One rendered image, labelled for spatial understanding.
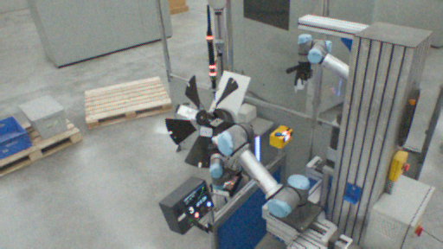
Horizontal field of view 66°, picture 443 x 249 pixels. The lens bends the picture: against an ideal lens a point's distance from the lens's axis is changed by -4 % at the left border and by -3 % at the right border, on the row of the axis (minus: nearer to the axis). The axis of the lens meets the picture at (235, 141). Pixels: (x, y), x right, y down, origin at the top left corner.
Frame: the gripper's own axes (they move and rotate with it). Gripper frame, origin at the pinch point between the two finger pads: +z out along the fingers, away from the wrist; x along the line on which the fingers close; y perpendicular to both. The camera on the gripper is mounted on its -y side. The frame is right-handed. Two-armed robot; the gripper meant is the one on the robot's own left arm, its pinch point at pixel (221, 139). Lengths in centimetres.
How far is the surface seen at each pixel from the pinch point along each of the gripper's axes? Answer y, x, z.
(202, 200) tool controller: 9, 1, -55
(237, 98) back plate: -12, -3, 50
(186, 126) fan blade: 28.2, 3.5, 29.3
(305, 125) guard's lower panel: -64, 35, 56
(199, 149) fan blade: 18.9, 13.0, 11.3
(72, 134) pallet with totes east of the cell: 217, 77, 178
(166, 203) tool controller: 25, -9, -65
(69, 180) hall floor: 197, 94, 103
